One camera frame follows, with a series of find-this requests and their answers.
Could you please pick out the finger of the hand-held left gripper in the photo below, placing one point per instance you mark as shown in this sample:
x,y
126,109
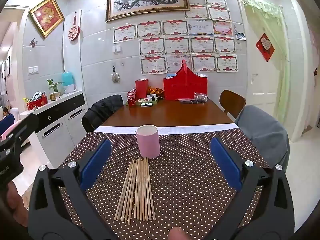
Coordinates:
x,y
27,125

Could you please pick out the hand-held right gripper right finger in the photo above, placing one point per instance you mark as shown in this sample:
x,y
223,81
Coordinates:
x,y
226,165

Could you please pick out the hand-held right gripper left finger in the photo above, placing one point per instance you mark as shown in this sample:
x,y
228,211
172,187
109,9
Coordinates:
x,y
96,165

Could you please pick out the bundle of wooden chopsticks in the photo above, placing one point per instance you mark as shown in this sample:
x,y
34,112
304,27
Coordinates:
x,y
140,192

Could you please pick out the pink cup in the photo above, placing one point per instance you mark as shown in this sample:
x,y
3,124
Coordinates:
x,y
148,145

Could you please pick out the person's left hand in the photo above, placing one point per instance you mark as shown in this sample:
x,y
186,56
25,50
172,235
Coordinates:
x,y
16,202

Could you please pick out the person's right hand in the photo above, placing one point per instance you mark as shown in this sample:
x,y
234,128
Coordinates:
x,y
178,234

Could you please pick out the red gift box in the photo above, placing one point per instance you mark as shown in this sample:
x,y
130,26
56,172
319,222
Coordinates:
x,y
37,103

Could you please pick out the white and black sideboard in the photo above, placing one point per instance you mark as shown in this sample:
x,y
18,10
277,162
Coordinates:
x,y
62,127

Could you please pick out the brown polka dot tablecloth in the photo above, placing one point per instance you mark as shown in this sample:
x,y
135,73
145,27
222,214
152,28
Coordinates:
x,y
187,180

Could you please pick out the small potted plant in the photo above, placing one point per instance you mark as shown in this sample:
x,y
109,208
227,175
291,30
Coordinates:
x,y
54,90

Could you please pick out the black jacket over chair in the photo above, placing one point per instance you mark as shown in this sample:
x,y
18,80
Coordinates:
x,y
102,112

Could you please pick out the blue and white humidifier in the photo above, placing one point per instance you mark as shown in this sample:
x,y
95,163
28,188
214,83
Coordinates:
x,y
68,82

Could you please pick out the white marbled table runner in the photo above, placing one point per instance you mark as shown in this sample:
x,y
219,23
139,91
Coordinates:
x,y
175,130

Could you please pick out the brown wooden chair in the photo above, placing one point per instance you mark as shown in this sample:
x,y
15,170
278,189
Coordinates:
x,y
232,102

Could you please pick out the clear plastic packet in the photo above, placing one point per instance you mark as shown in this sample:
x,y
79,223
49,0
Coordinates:
x,y
197,98

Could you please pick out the white door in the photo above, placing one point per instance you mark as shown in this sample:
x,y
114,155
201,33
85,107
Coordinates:
x,y
262,100

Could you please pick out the red soda can pack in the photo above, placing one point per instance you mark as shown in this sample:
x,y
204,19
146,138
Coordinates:
x,y
131,97

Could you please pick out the small white device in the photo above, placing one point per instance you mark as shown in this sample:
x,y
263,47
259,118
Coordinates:
x,y
146,104

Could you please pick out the green tray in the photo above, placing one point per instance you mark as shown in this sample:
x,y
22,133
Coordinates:
x,y
150,100

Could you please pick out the red gift bag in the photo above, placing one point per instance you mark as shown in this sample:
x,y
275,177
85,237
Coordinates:
x,y
185,85

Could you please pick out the plate of orange snacks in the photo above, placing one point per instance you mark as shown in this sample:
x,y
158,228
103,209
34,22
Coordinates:
x,y
155,90

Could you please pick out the gold framed red picture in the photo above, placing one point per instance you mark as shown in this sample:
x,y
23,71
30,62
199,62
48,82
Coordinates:
x,y
46,16

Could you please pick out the green curtain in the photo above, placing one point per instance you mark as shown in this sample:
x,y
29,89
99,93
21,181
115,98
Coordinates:
x,y
283,55

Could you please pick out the red diamond door decoration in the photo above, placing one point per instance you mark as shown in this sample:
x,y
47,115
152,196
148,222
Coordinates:
x,y
265,46

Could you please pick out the group of award certificates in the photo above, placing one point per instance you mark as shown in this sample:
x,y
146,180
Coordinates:
x,y
175,45

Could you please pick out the white double switch panel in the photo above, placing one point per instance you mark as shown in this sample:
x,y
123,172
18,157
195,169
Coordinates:
x,y
33,70

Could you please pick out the butterfly wall sticker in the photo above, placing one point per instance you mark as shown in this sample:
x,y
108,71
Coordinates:
x,y
33,42

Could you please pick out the red round wall ornament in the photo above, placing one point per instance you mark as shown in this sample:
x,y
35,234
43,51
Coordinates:
x,y
74,32

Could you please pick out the white wall switch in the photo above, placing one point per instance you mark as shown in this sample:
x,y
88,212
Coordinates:
x,y
116,48

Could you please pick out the small wall photos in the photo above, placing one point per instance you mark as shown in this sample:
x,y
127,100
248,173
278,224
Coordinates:
x,y
240,36

